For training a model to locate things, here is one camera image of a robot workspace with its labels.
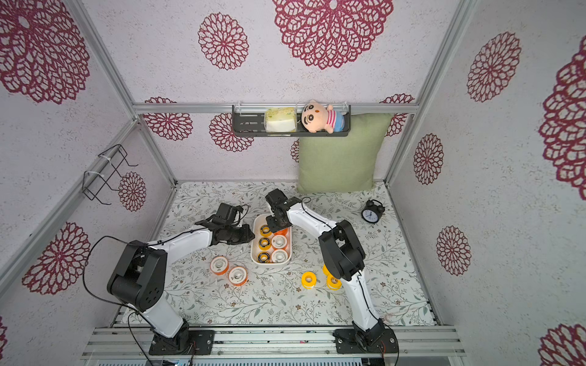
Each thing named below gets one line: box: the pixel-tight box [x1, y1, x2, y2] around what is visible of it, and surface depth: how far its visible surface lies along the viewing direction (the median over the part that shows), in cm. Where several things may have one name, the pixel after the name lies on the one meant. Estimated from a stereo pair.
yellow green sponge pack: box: [264, 106, 297, 133], surface depth 92 cm
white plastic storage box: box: [250, 213, 293, 267], surface depth 97 cm
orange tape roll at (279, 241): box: [270, 234, 288, 250], surface depth 97 cm
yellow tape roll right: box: [322, 271, 343, 291], surface depth 87 cm
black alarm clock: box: [360, 199, 386, 225], surface depth 102 cm
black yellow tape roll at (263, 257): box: [257, 250, 271, 264], surface depth 94 cm
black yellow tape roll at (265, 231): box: [259, 224, 272, 238], surface depth 102 cm
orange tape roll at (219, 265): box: [209, 256, 230, 276], surface depth 91 cm
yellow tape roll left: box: [301, 271, 317, 290], surface depth 87 cm
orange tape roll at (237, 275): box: [228, 266, 248, 286], surface depth 89 cm
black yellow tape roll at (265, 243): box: [257, 237, 272, 251], surface depth 97 cm
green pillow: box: [297, 113, 393, 194], surface depth 100 cm
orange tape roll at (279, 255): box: [271, 248, 289, 264], surface depth 94 cm
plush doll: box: [300, 99, 345, 135], surface depth 88 cm
